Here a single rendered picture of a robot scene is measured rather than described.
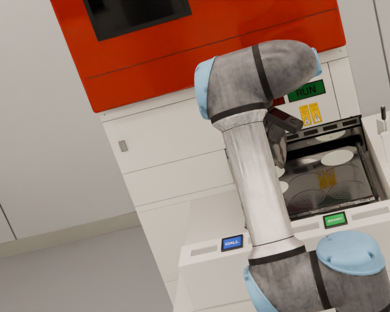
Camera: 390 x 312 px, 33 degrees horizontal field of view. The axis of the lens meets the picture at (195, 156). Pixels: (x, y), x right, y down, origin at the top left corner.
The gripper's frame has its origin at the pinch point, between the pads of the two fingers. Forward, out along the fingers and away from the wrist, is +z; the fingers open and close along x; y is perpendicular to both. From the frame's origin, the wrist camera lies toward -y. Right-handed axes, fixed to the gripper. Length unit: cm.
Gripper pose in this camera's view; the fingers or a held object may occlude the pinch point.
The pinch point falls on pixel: (283, 164)
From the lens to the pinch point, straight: 194.5
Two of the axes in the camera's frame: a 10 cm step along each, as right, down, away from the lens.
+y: -7.6, -0.2, 6.5
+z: 2.9, 8.8, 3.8
